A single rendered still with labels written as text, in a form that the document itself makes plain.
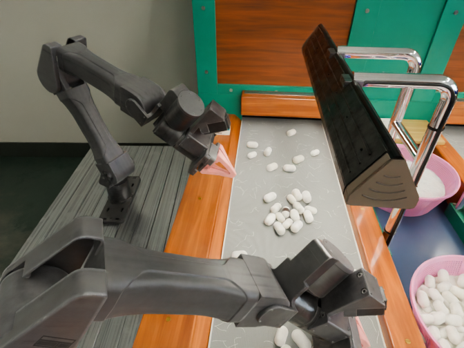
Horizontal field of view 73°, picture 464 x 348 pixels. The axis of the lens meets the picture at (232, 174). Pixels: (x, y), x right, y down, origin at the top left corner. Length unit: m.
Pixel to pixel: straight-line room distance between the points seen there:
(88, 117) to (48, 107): 1.60
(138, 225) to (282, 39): 0.73
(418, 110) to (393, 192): 0.91
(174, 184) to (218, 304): 0.67
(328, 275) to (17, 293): 0.35
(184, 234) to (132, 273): 0.42
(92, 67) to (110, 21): 1.33
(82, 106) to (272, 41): 0.62
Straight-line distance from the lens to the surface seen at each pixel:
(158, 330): 0.60
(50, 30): 2.22
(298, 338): 0.60
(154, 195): 0.98
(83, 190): 1.07
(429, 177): 1.08
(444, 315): 0.73
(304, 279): 0.44
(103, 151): 0.86
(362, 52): 0.70
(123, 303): 0.32
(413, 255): 0.90
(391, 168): 0.37
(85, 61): 0.76
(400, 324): 0.66
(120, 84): 0.69
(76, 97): 0.85
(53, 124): 2.50
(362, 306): 0.48
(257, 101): 1.10
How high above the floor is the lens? 1.29
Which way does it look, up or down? 37 degrees down
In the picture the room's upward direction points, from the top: straight up
